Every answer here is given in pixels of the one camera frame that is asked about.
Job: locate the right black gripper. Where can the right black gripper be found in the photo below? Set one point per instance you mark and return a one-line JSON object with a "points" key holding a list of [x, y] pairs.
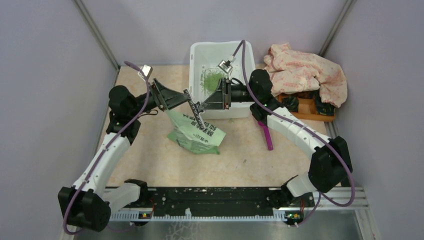
{"points": [[217, 100]]}

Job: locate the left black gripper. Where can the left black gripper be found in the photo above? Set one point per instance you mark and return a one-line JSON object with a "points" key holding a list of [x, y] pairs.
{"points": [[165, 98]]}

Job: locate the green cat litter bag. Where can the green cat litter bag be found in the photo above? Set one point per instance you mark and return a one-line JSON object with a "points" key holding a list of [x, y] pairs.
{"points": [[187, 134]]}

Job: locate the purple plastic scoop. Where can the purple plastic scoop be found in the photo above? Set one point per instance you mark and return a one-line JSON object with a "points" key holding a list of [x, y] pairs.
{"points": [[267, 136]]}

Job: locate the white bag clip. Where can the white bag clip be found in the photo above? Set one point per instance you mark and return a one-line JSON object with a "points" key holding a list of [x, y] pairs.
{"points": [[194, 109]]}

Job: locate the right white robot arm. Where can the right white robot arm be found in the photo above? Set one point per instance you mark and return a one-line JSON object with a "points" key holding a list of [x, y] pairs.
{"points": [[330, 162]]}

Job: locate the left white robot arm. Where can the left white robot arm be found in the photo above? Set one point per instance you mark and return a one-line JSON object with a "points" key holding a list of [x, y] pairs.
{"points": [[102, 159]]}

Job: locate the green cat litter pile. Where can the green cat litter pile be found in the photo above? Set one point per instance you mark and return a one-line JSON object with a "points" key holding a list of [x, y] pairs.
{"points": [[209, 79]]}

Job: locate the dark patterned cloth bundle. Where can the dark patterned cloth bundle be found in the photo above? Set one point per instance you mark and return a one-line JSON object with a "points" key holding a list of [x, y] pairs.
{"points": [[291, 103]]}

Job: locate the pink patterned cloth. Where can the pink patterned cloth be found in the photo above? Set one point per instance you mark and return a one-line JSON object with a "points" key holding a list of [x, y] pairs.
{"points": [[292, 71]]}

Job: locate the wooden tray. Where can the wooden tray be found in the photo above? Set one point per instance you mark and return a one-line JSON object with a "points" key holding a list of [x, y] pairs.
{"points": [[307, 108]]}

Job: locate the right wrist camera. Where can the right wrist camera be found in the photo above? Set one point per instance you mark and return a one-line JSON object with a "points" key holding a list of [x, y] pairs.
{"points": [[226, 65]]}

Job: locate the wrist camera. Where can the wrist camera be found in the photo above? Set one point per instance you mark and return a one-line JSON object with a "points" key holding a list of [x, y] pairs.
{"points": [[145, 72], [226, 65]]}

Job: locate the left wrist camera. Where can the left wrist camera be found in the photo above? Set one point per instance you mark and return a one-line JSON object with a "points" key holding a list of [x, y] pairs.
{"points": [[145, 72]]}

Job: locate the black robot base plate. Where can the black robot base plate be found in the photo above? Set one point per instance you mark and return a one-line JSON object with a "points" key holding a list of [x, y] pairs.
{"points": [[219, 203]]}

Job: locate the aluminium frame rail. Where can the aluminium frame rail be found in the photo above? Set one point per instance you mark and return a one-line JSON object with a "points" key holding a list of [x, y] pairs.
{"points": [[332, 200]]}

